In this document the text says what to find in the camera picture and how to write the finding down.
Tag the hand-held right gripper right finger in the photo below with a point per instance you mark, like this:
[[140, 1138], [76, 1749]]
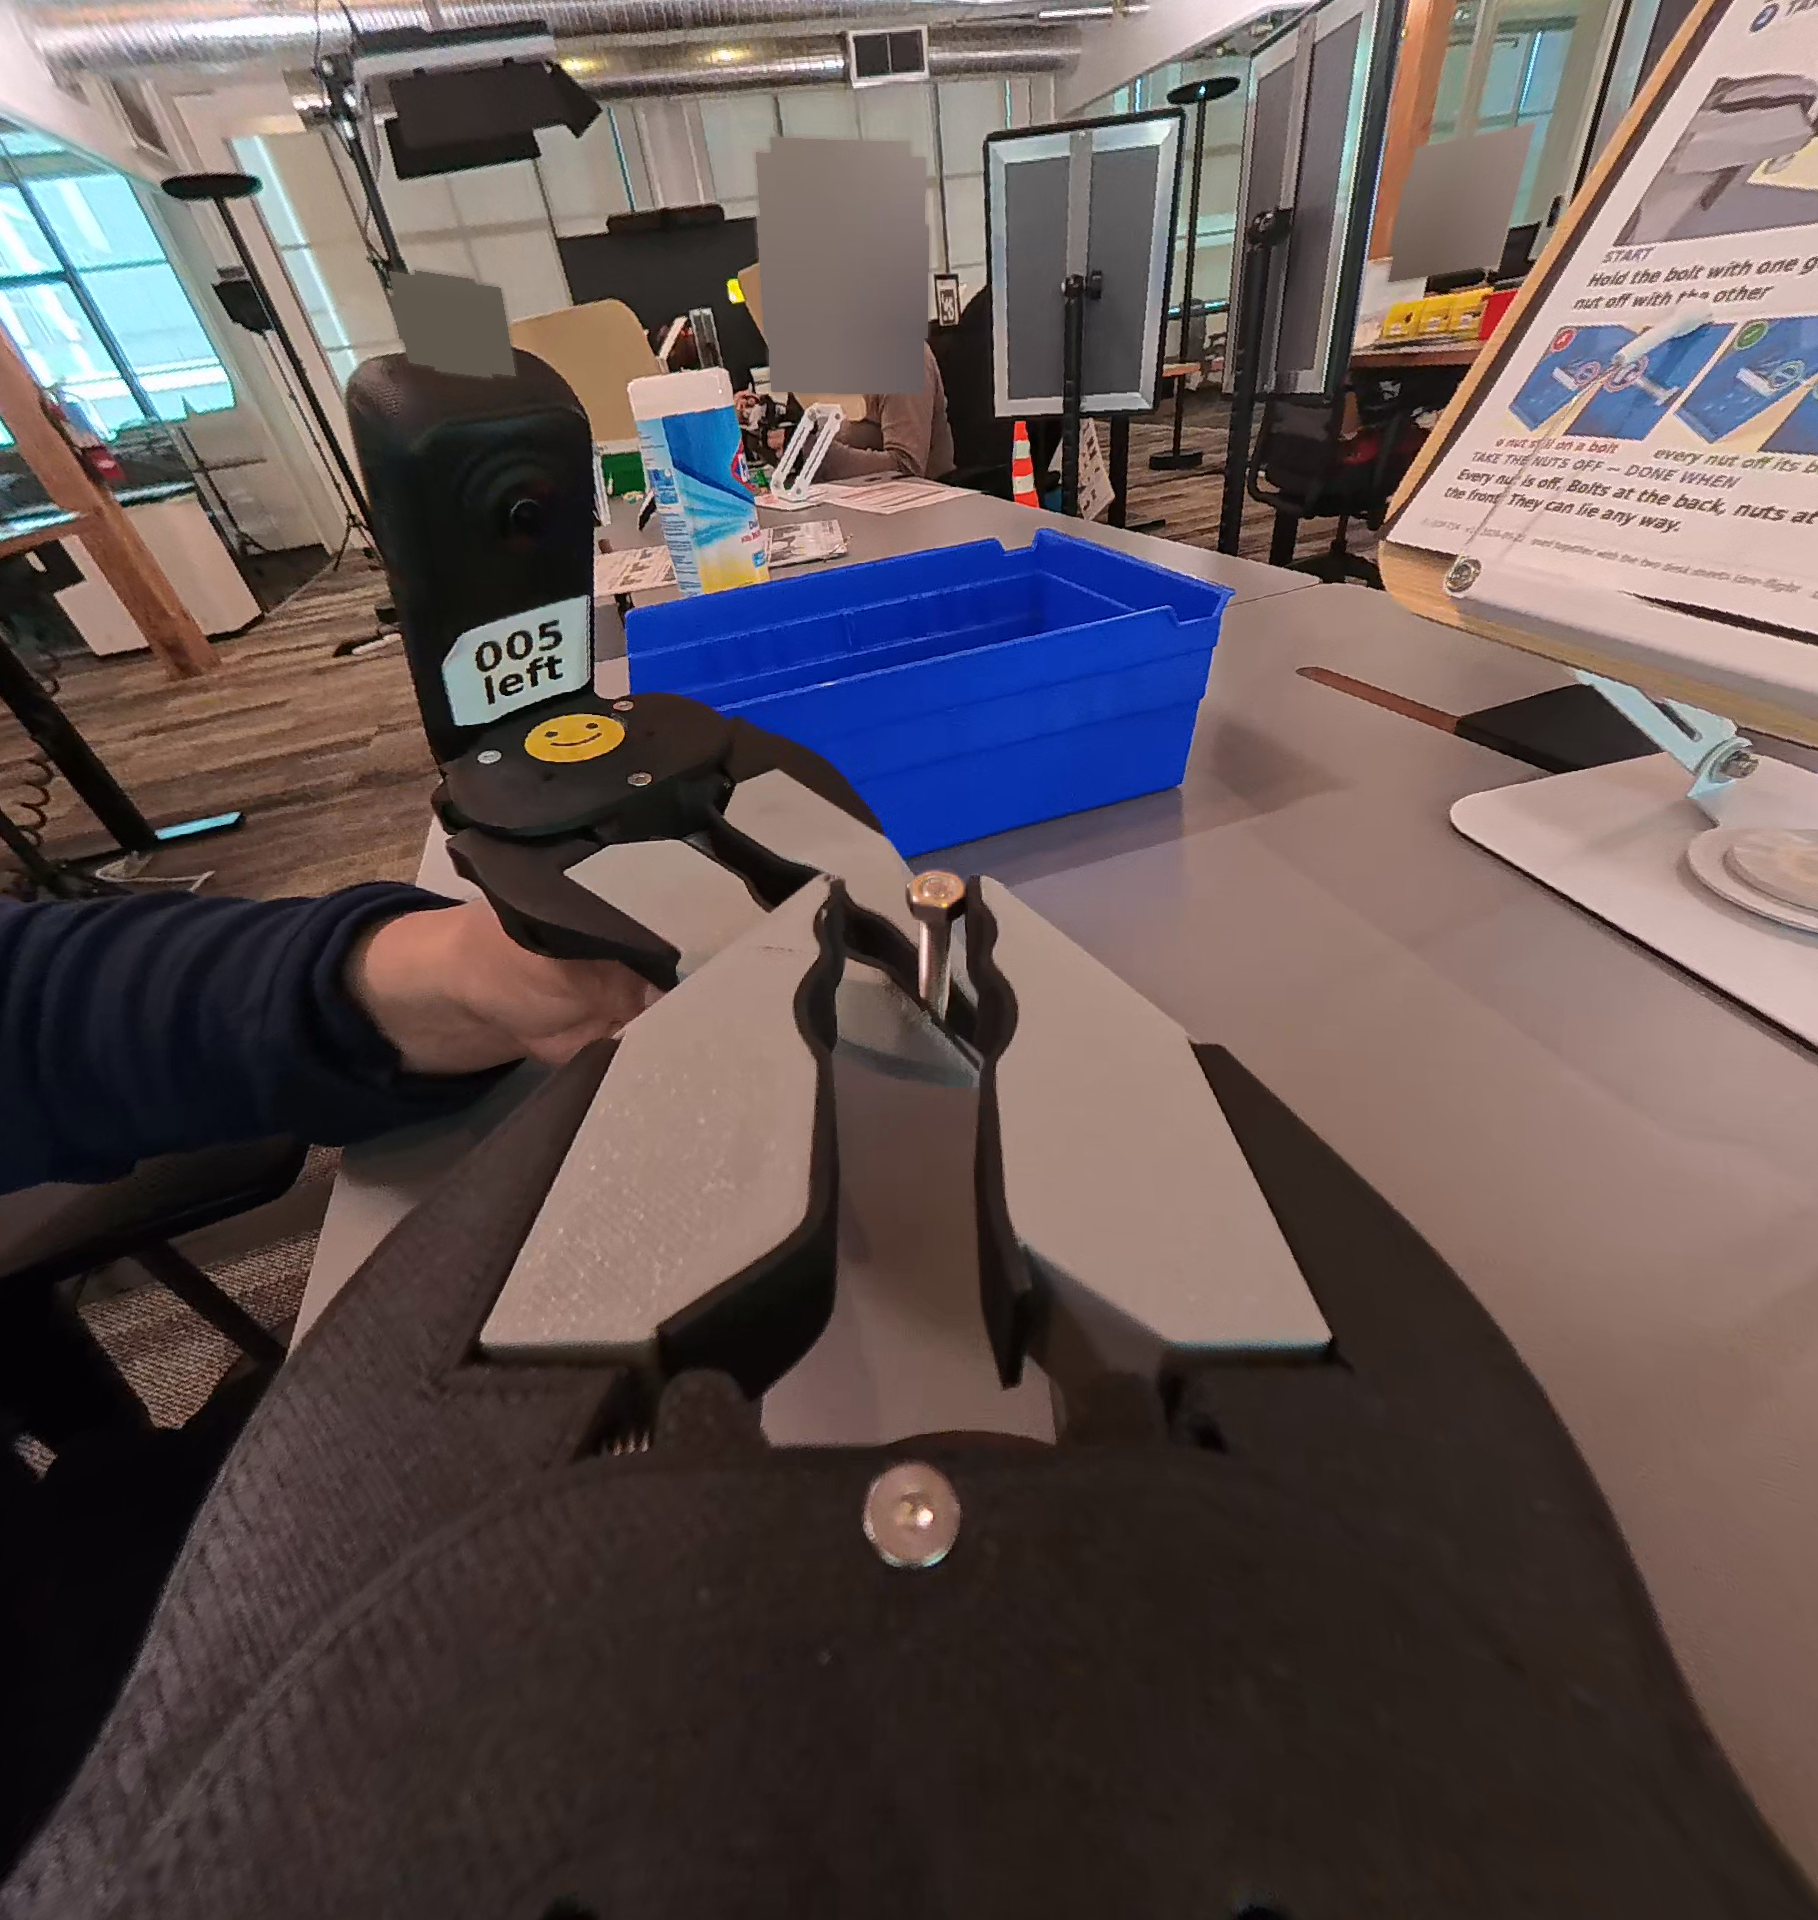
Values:
[[1134, 1186]]

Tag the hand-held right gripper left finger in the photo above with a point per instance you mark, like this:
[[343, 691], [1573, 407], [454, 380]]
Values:
[[686, 1186]]

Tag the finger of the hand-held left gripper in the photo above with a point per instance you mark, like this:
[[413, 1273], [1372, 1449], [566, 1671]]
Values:
[[662, 894], [798, 826]]

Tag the blue plastic bin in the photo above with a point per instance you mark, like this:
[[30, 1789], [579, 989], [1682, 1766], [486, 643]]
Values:
[[925, 705]]

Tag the steel hex bolt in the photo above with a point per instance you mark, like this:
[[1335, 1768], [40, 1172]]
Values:
[[935, 960]]

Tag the person's left forearm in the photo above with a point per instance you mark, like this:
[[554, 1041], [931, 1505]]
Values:
[[131, 1020]]

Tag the person's left hand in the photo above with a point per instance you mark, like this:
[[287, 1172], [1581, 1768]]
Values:
[[459, 1006]]

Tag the printed leaflet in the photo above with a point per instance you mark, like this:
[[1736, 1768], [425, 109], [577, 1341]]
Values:
[[806, 540], [631, 571]]

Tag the tan chair back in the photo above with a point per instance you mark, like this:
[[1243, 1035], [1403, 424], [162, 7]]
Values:
[[579, 368]]

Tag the disinfecting wipes canister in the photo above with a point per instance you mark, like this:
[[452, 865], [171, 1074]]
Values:
[[699, 480]]

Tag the white cabinet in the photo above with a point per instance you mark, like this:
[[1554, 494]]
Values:
[[175, 571]]

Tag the black monitor screen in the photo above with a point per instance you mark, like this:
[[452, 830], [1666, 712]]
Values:
[[655, 277]]

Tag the white paper sheets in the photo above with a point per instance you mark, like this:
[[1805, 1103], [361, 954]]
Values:
[[887, 492]]

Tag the black studio light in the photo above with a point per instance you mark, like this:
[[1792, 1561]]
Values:
[[475, 113]]

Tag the black floor lamp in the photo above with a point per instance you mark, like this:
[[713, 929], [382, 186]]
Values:
[[212, 188], [1206, 90]]

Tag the large window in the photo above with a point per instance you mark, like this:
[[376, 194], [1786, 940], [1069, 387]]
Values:
[[84, 331]]

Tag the orange traffic cone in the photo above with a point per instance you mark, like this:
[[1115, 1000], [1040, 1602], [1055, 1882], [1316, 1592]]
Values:
[[1024, 469]]

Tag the black-legged desk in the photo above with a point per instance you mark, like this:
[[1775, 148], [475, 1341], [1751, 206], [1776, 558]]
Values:
[[11, 556]]

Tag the white board stand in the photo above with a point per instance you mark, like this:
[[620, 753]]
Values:
[[1585, 855]]

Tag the ceiling air vent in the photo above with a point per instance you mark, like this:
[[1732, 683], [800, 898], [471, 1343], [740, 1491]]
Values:
[[887, 57]]

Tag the black office chair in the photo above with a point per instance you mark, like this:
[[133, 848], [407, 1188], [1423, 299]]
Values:
[[1314, 465]]

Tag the framed grey panel on stand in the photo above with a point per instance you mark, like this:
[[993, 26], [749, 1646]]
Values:
[[1322, 181], [1082, 256]]

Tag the yellow parts bins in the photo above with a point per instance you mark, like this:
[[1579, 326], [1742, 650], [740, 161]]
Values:
[[1426, 316]]

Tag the instruction sheet on stand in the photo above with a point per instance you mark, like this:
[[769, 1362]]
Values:
[[1548, 293]]

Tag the printed instruction sheet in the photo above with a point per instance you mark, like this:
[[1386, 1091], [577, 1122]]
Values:
[[1720, 451]]

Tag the white frame bracket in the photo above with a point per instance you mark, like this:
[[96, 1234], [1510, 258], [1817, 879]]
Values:
[[806, 451]]

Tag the wooden post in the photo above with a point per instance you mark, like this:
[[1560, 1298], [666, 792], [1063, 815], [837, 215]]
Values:
[[84, 496]]

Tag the silver air duct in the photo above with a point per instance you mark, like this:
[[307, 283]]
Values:
[[626, 45]]

